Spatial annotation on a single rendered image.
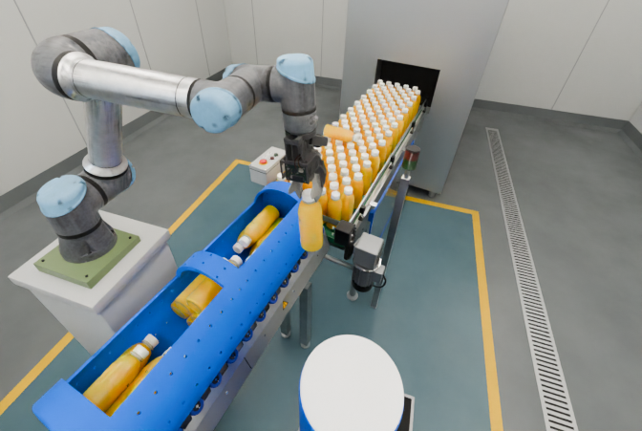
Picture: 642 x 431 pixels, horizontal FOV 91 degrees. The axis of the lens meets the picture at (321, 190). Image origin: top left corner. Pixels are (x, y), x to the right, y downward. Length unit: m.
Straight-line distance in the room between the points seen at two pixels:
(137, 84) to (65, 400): 0.64
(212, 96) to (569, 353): 2.54
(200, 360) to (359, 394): 0.42
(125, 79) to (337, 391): 0.87
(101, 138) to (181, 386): 0.67
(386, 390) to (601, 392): 1.83
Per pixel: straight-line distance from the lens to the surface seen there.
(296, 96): 0.66
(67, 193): 1.10
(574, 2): 5.30
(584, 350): 2.77
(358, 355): 1.03
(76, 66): 0.79
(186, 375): 0.91
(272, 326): 1.25
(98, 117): 1.01
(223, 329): 0.94
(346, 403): 0.98
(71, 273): 1.20
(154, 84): 0.67
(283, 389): 2.09
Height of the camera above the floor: 1.97
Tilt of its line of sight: 39 degrees down
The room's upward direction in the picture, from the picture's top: 2 degrees clockwise
